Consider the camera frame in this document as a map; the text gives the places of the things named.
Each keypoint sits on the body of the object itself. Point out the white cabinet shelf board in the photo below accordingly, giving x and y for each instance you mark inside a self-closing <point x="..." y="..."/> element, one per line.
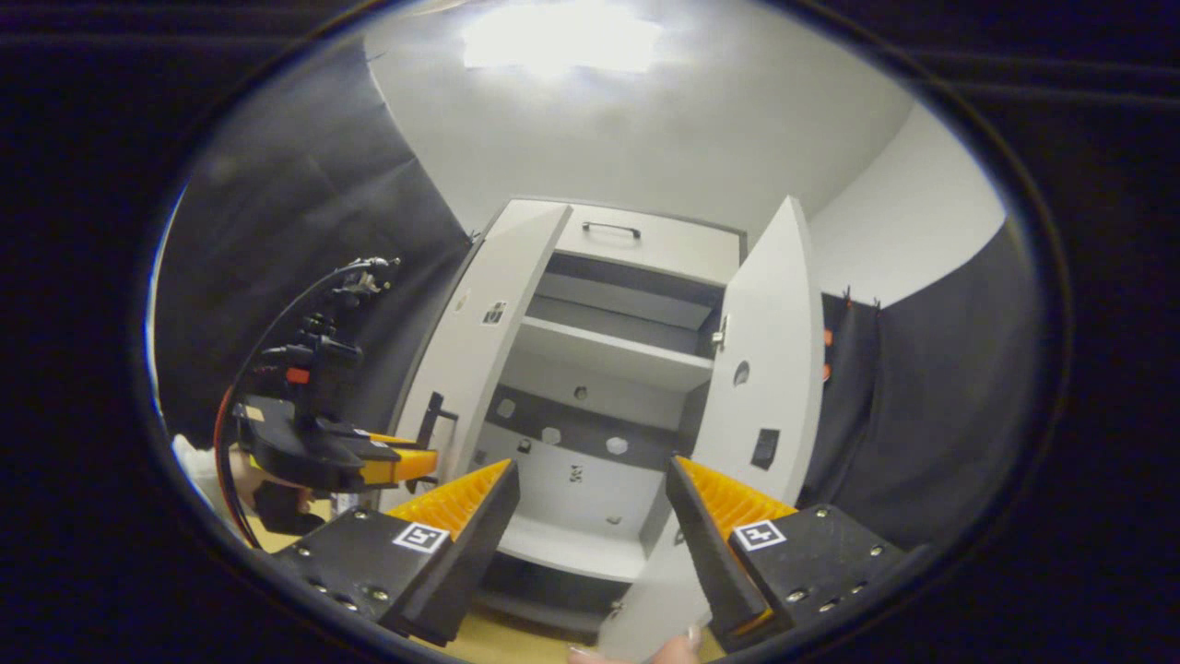
<point x="572" y="549"/>
<point x="608" y="355"/>

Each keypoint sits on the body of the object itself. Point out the white cabinet drawer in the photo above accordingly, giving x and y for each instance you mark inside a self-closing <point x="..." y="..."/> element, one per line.
<point x="664" y="244"/>

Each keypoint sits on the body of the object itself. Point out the black backdrop cloth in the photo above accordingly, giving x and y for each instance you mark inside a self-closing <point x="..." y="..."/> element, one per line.
<point x="940" y="387"/>
<point x="304" y="184"/>

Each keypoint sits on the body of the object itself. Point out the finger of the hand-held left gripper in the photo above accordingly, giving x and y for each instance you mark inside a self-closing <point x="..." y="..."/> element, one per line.
<point x="387" y="437"/>
<point x="401" y="466"/>

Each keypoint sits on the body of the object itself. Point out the white shoe cabinet door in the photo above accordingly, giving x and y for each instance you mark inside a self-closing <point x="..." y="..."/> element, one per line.
<point x="479" y="350"/>
<point x="765" y="369"/>

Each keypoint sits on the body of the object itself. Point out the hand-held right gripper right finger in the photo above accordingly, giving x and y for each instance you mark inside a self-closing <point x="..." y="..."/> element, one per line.
<point x="705" y="553"/>

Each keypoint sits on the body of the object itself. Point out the metal door hinge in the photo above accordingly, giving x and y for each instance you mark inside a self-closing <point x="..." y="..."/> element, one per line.
<point x="720" y="334"/>

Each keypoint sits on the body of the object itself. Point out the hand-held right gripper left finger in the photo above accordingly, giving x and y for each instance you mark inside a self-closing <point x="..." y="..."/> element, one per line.
<point x="479" y="544"/>

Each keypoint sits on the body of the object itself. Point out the white double-door shoe cabinet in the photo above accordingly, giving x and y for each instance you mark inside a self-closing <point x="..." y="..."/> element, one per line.
<point x="590" y="480"/>

